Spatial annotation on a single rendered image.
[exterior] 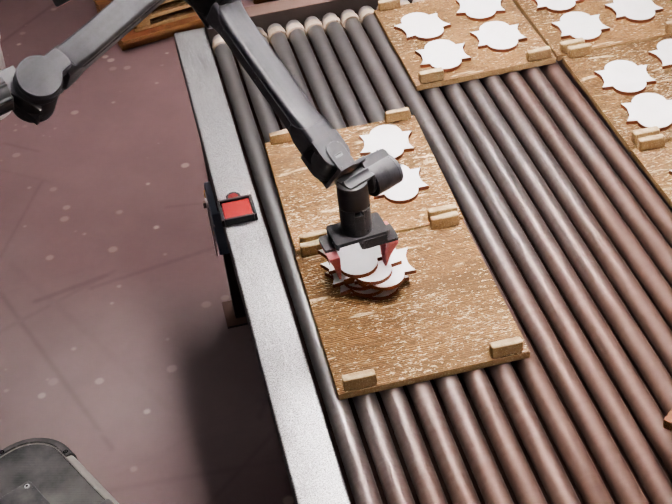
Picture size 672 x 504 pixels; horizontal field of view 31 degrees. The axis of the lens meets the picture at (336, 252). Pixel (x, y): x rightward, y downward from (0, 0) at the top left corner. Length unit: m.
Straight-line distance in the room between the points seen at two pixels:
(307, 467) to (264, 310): 0.41
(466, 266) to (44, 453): 1.28
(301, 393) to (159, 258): 1.92
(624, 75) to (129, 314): 1.74
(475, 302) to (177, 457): 1.33
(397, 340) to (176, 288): 1.77
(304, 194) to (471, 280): 0.46
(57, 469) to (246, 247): 0.88
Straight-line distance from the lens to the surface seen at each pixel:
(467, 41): 3.11
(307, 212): 2.56
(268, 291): 2.41
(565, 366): 2.21
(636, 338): 2.27
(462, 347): 2.22
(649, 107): 2.83
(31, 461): 3.17
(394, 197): 2.56
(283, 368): 2.24
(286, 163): 2.72
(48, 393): 3.69
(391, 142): 2.73
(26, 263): 4.19
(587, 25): 3.15
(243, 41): 2.24
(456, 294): 2.32
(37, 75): 2.09
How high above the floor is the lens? 2.46
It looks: 38 degrees down
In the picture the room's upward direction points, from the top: 7 degrees counter-clockwise
